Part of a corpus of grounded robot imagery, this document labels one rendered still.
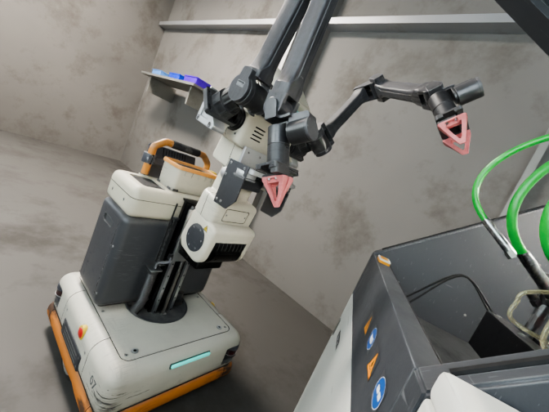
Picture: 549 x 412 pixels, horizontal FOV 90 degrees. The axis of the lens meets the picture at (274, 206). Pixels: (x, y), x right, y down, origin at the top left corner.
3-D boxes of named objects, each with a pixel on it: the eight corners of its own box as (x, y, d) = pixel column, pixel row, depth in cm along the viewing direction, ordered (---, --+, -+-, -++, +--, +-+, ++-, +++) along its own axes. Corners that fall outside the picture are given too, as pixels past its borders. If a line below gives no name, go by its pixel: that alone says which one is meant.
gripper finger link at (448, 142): (481, 153, 73) (467, 128, 78) (478, 136, 68) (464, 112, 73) (453, 163, 76) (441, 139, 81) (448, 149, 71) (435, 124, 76)
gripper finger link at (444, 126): (480, 148, 71) (466, 123, 76) (477, 132, 66) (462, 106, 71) (451, 158, 74) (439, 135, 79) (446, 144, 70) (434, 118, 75)
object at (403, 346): (352, 296, 90) (373, 253, 87) (365, 303, 88) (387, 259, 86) (347, 487, 30) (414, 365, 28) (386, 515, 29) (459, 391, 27)
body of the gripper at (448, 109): (469, 132, 77) (459, 114, 81) (463, 109, 70) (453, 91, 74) (443, 143, 80) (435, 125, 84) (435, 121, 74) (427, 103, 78)
